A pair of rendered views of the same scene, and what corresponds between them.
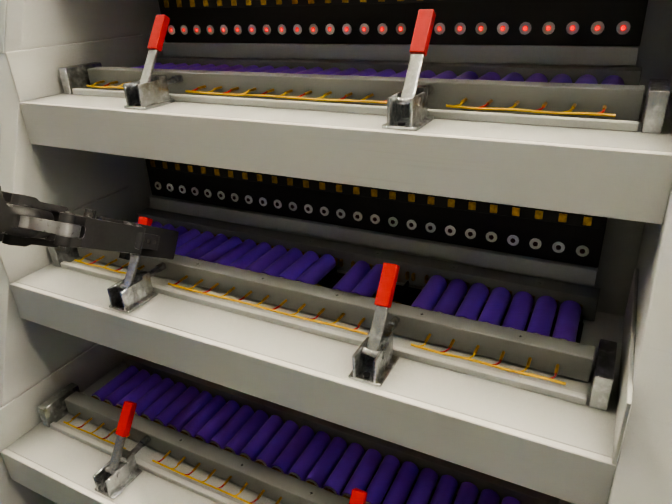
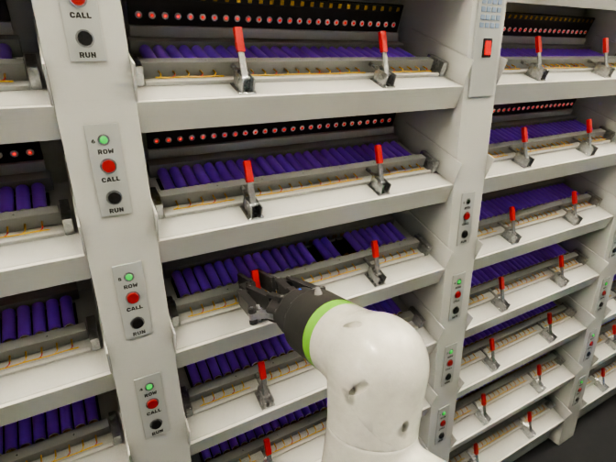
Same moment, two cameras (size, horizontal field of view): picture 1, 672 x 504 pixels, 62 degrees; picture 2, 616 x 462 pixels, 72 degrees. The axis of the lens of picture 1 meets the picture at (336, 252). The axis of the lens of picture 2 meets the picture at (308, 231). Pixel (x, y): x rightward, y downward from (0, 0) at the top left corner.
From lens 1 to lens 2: 0.75 m
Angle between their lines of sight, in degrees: 54
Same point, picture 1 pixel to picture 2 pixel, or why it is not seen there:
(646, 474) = (450, 267)
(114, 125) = (244, 232)
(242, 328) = not seen: hidden behind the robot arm
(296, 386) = (357, 301)
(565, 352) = (412, 243)
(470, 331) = (389, 249)
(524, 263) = not seen: hidden behind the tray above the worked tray
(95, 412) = (216, 387)
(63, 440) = (211, 412)
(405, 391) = (391, 280)
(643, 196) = (444, 196)
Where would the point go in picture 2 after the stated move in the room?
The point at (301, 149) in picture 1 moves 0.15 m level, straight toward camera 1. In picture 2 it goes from (349, 213) to (430, 225)
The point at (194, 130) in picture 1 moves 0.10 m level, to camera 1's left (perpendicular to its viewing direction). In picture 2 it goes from (298, 220) to (259, 237)
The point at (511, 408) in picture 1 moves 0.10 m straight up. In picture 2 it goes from (414, 268) to (417, 225)
